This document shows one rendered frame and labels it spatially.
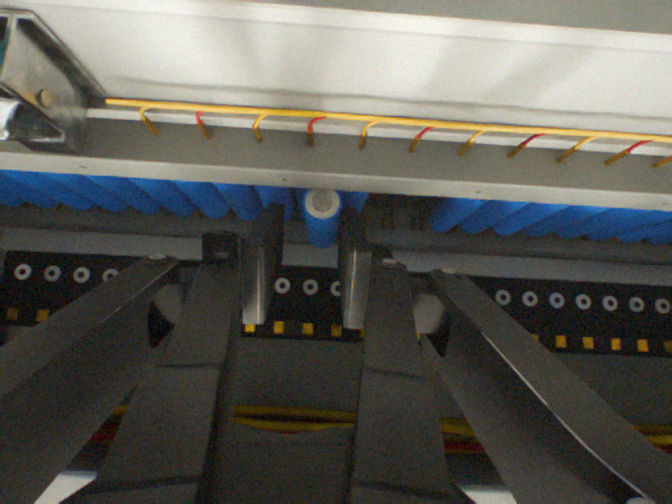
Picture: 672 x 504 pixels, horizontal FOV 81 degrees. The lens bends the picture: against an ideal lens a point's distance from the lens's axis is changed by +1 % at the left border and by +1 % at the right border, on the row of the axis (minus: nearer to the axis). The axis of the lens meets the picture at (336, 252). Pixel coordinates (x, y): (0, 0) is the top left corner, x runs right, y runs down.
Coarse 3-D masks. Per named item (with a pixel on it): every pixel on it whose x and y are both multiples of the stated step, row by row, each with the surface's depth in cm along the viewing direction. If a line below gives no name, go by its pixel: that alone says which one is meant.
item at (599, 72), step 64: (0, 0) 11; (64, 0) 11; (128, 0) 11; (192, 0) 11; (256, 0) 11; (320, 0) 11; (384, 0) 11; (448, 0) 11; (512, 0) 11; (576, 0) 11; (640, 0) 11; (128, 64) 13; (192, 64) 13; (256, 64) 13; (320, 64) 13; (384, 64) 13; (448, 64) 12; (512, 64) 12; (576, 64) 12; (640, 64) 12; (576, 128) 16; (640, 128) 16; (128, 256) 28; (192, 256) 28; (320, 256) 29; (448, 256) 29; (512, 256) 29
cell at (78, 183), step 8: (48, 176) 19; (56, 176) 19; (64, 176) 19; (72, 176) 19; (80, 176) 20; (64, 184) 20; (72, 184) 20; (80, 184) 20; (88, 184) 20; (96, 184) 21; (80, 192) 21; (88, 192) 21; (96, 192) 21; (104, 192) 22; (96, 200) 22; (104, 200) 22; (112, 200) 23; (120, 200) 23; (104, 208) 24; (112, 208) 24; (120, 208) 24
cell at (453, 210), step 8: (440, 200) 22; (448, 200) 21; (456, 200) 20; (464, 200) 20; (472, 200) 19; (480, 200) 19; (488, 200) 19; (432, 208) 24; (440, 208) 22; (448, 208) 21; (456, 208) 21; (464, 208) 20; (472, 208) 20; (432, 216) 24; (440, 216) 23; (448, 216) 22; (456, 216) 22; (464, 216) 22; (432, 224) 25; (440, 224) 24; (448, 224) 23
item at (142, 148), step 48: (0, 144) 15; (96, 144) 15; (144, 144) 16; (192, 144) 16; (240, 144) 16; (288, 144) 16; (336, 144) 16; (384, 144) 16; (432, 144) 16; (480, 144) 16; (576, 144) 15; (384, 192) 17; (432, 192) 17; (480, 192) 17; (528, 192) 17; (576, 192) 16; (624, 192) 16
